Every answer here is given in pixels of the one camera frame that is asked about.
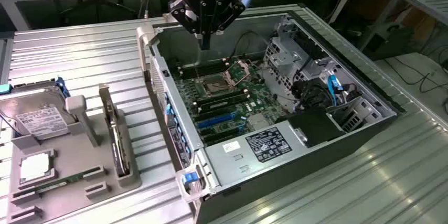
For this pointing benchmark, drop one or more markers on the blue expansion slot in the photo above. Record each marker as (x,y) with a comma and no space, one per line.
(214,119)

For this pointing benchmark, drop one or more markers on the metal socket cover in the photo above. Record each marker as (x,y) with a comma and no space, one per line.
(241,63)

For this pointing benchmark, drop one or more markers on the black box device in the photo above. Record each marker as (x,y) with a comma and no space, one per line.
(392,40)

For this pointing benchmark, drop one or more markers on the silver CPU chip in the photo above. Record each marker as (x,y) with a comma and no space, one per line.
(34,167)

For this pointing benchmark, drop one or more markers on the black plastic shroud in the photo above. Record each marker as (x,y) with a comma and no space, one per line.
(310,127)

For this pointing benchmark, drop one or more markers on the open black PC case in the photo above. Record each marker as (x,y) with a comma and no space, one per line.
(314,171)

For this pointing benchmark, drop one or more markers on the thin metal locking lever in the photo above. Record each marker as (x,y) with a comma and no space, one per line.
(197,73)

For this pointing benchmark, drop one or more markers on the installed black RAM stick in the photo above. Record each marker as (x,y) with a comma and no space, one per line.
(224,102)

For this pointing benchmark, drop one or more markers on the CPU socket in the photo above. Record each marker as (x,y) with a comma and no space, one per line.
(214,86)

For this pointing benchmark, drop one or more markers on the silver disk bay cage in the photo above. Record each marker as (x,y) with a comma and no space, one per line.
(280,61)

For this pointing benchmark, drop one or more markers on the grey parts rack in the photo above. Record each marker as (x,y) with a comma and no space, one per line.
(69,155)

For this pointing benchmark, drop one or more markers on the silver chipset heatsink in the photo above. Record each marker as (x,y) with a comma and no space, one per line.
(258,121)

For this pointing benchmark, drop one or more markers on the silver power supply unit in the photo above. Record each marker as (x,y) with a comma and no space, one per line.
(224,163)

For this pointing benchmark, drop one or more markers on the green motherboard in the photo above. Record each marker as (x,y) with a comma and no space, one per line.
(258,95)

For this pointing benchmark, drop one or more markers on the green RAM stick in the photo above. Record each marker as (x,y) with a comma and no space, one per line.
(62,180)

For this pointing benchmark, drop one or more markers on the black expansion slot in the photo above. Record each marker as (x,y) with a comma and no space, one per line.
(220,134)

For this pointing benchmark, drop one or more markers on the black chair base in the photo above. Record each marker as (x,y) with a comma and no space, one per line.
(104,3)

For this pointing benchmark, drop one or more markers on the blue case latch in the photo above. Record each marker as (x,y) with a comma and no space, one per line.
(190,177)

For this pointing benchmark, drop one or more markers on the graphics card with metal bracket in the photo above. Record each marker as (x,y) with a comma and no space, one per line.
(117,140)

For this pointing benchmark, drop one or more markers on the hard disk with blue carrier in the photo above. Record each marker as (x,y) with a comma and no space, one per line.
(38,121)

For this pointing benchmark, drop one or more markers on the metal slatted shelf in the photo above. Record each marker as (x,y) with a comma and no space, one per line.
(426,1)

